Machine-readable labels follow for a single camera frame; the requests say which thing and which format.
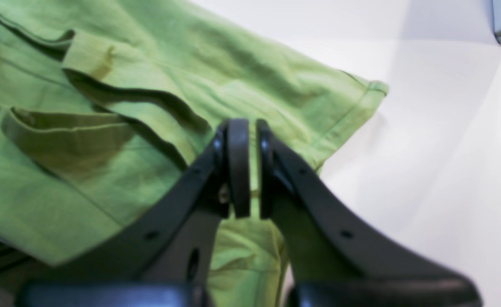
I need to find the green T-shirt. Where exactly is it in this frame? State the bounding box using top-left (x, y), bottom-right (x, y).
top-left (0, 0), bottom-right (389, 307)

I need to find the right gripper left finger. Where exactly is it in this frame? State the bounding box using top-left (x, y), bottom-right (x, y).
top-left (16, 119), bottom-right (251, 307)

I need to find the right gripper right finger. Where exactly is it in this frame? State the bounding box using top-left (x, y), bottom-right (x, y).
top-left (256, 120), bottom-right (483, 307)

